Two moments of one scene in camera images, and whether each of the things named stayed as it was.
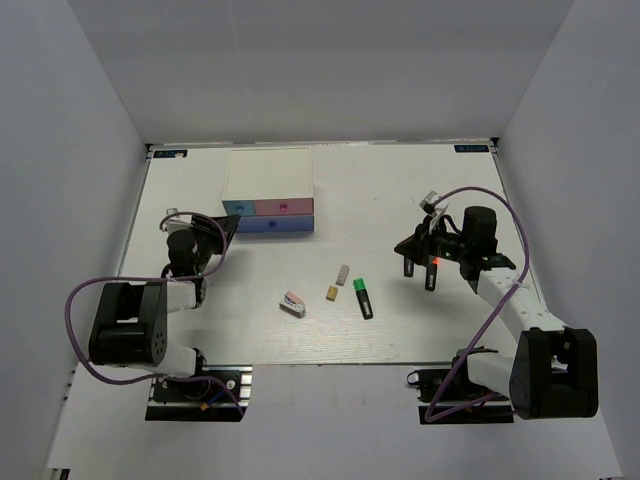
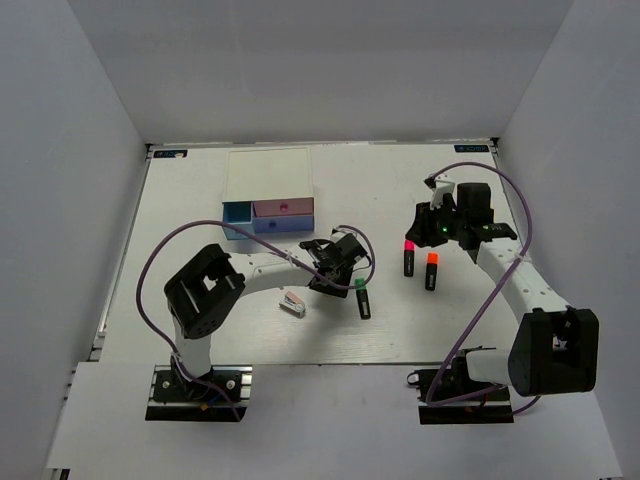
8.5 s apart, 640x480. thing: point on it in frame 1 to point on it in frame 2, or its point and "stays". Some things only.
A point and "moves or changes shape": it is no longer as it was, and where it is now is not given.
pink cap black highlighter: x=408 y=268 stays
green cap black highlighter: x=364 y=298 stays
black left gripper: x=214 y=233 to x=331 y=290
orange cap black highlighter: x=431 y=274 stays
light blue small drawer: x=242 y=208 moves or changes shape
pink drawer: x=284 y=207 stays
